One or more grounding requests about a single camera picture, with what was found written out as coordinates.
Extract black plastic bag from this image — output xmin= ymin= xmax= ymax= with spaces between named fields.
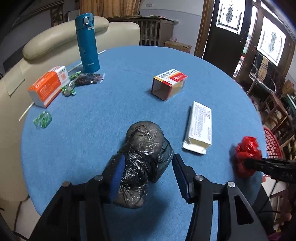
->
xmin=107 ymin=120 xmax=174 ymax=208

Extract long white medicine box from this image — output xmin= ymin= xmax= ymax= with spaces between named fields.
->
xmin=183 ymin=101 xmax=212 ymax=155

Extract red plastic bag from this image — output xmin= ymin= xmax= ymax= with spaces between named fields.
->
xmin=234 ymin=136 xmax=262 ymax=178

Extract red yellow medicine box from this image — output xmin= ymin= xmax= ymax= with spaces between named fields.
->
xmin=151 ymin=69 xmax=188 ymax=101

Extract red plastic mesh basket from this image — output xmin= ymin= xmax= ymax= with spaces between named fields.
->
xmin=263 ymin=126 xmax=283 ymax=159

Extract wooden chair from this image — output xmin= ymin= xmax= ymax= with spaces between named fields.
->
xmin=246 ymin=53 xmax=295 ymax=152

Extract blue table cloth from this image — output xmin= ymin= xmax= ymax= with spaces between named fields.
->
xmin=21 ymin=46 xmax=267 ymax=240

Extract green candy wrappers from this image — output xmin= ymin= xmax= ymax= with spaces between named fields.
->
xmin=33 ymin=111 xmax=52 ymax=128

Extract green candy wrapper pile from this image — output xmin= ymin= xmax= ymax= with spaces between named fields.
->
xmin=61 ymin=71 xmax=82 ymax=97

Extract clear bag of dark candies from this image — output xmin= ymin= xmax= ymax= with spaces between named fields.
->
xmin=74 ymin=73 xmax=105 ymax=87

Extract white stick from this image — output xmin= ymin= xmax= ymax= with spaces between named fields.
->
xmin=18 ymin=50 xmax=106 ymax=122

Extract orange white medicine box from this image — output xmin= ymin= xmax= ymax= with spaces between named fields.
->
xmin=28 ymin=65 xmax=70 ymax=109

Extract teal thermos bottle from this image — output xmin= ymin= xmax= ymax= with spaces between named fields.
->
xmin=75 ymin=13 xmax=100 ymax=73

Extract cream leather sofa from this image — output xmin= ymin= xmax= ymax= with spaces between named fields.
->
xmin=0 ymin=16 xmax=141 ymax=202

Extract wooden slatted crib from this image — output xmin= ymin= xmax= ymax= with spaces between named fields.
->
xmin=107 ymin=15 xmax=174 ymax=47

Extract dark wooden door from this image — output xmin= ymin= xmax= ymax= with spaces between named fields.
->
xmin=203 ymin=0 xmax=253 ymax=77

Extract orange curtain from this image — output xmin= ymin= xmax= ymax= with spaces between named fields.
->
xmin=79 ymin=0 xmax=144 ymax=18

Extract cardboard box by wall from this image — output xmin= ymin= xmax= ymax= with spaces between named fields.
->
xmin=164 ymin=41 xmax=192 ymax=53

